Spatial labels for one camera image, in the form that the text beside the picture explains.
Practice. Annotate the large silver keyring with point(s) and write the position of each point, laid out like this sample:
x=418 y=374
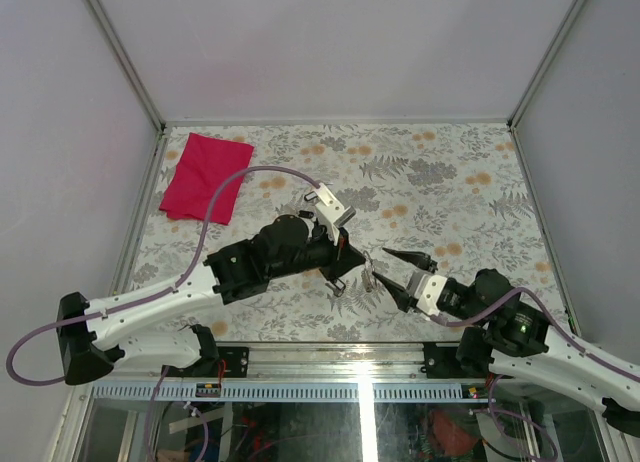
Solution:
x=368 y=279

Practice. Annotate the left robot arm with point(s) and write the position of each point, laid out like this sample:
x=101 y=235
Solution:
x=99 y=336

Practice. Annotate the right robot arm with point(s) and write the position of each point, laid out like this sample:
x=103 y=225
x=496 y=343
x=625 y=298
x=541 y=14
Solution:
x=509 y=331

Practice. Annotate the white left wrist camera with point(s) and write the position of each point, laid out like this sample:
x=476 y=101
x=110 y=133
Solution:
x=331 y=213

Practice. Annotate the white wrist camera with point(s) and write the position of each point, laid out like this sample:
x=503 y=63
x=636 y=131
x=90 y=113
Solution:
x=331 y=213
x=425 y=290

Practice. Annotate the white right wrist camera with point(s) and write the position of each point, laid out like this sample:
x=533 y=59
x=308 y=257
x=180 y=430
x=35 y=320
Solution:
x=425 y=290

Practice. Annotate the magenta cloth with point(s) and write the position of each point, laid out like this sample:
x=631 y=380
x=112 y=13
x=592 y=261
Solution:
x=204 y=165

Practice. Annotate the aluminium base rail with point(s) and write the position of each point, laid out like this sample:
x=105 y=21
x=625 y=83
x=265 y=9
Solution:
x=309 y=372

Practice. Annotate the black key tag white label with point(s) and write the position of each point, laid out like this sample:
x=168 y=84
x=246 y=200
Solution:
x=336 y=284

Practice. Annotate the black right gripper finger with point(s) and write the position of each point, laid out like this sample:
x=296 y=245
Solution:
x=416 y=258
x=402 y=299

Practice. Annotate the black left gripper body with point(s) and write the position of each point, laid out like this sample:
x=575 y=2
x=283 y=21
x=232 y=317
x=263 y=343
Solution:
x=319 y=255

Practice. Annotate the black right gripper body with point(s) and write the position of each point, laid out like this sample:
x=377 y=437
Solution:
x=453 y=303

